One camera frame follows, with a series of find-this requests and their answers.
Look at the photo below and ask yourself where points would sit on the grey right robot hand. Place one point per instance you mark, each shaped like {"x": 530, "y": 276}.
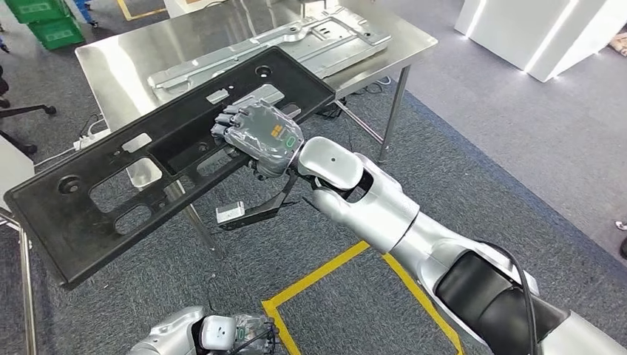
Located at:
{"x": 264, "y": 137}

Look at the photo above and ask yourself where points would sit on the black plastic plate frame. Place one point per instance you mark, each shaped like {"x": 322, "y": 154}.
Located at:
{"x": 59, "y": 235}

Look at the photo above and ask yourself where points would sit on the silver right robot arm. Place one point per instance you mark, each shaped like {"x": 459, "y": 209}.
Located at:
{"x": 382, "y": 206}

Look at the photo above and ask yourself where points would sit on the stainless steel workbench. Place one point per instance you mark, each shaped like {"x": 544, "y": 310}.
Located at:
{"x": 122, "y": 73}

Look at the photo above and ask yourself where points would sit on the stamped grey metal panel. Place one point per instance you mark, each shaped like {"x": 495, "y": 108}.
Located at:
{"x": 294, "y": 49}

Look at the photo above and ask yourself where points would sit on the yellow floor tape square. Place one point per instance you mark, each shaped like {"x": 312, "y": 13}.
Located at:
{"x": 318, "y": 274}

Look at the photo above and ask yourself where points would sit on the white desk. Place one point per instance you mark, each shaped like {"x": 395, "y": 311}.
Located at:
{"x": 181, "y": 7}

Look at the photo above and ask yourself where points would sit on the white power strip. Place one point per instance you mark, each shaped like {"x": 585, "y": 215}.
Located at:
{"x": 90, "y": 139}

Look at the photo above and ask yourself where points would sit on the green plastic crate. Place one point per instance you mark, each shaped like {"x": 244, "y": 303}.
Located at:
{"x": 56, "y": 34}
{"x": 36, "y": 9}

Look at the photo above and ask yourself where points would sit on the white lit plinth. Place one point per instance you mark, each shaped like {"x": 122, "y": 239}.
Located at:
{"x": 504, "y": 24}

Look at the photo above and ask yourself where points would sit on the tan cloth bundle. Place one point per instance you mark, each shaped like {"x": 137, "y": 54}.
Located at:
{"x": 619, "y": 44}

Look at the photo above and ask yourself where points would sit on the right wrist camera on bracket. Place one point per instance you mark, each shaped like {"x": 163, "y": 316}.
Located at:
{"x": 230, "y": 213}

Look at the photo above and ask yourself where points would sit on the blue trolley frame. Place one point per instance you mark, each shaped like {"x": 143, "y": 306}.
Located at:
{"x": 85, "y": 12}

